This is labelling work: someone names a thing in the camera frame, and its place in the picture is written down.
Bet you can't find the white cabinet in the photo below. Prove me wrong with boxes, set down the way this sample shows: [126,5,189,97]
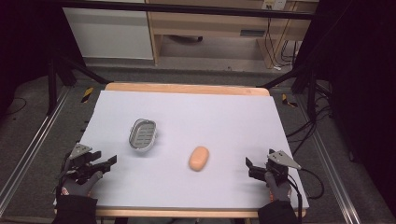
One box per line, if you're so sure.
[62,0,154,61]

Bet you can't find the aluminium floor rail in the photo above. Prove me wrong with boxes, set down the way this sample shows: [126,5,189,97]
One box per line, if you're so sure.
[295,92,364,224]
[0,87,73,217]

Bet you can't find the person's right hand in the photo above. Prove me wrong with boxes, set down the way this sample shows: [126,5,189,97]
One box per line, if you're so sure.
[263,171,293,203]

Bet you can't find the wooden table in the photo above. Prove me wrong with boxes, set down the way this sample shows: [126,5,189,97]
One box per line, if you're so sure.
[55,81,307,218]

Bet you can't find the black floor cables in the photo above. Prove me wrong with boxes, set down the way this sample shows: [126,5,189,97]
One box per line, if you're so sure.
[284,83,334,157]

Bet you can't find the wooden desk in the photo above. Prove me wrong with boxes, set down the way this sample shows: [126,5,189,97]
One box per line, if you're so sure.
[145,0,320,70]

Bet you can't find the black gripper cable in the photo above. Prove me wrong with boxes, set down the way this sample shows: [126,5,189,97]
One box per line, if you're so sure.
[286,167,325,224]

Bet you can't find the person's left hand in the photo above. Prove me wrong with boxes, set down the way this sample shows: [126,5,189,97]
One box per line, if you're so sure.
[61,170,104,198]

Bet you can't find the yellow black hazard tape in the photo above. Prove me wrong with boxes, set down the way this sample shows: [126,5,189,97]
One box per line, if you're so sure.
[80,87,94,104]
[281,93,298,109]

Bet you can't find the white table cover sheet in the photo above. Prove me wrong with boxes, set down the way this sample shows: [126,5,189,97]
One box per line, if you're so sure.
[53,90,310,210]

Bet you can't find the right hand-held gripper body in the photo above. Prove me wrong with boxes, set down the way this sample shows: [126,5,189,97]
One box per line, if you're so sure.
[257,148,303,188]

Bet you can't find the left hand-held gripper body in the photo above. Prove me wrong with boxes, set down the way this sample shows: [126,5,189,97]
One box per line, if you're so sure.
[57,142,104,185]

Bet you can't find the black metal frame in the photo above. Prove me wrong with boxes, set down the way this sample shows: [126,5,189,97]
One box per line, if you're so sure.
[46,0,335,122]

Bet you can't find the black hanging cables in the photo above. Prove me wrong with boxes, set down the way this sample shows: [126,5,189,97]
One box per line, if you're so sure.
[265,17,302,68]

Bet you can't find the grey soap dish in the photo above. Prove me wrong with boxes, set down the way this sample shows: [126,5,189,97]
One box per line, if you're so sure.
[128,118,158,153]

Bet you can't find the white wall socket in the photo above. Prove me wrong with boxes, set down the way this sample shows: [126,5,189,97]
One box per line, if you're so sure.
[262,0,287,10]

